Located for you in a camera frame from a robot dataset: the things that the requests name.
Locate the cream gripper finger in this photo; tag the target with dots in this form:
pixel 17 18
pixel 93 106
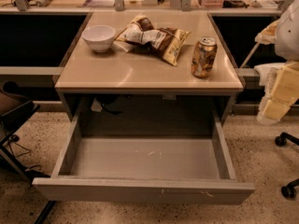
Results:
pixel 280 93

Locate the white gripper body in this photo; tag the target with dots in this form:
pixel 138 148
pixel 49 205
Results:
pixel 288 34

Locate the orange soda can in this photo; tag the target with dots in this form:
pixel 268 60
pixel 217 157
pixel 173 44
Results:
pixel 203 57

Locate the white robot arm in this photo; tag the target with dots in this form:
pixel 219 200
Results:
pixel 287 33

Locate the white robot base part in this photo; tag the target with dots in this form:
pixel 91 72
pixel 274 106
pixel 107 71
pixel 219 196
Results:
pixel 264 69

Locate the open grey top drawer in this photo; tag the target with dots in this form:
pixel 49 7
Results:
pixel 147 150

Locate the brown chip bag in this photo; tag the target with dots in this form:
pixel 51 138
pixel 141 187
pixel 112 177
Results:
pixel 165 42

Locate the beige cabinet desk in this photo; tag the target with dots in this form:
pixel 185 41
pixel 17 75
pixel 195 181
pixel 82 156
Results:
pixel 133 72

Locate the white bowl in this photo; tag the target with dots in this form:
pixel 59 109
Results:
pixel 99 37

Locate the dark chair at left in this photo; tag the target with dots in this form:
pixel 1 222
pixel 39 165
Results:
pixel 15 110

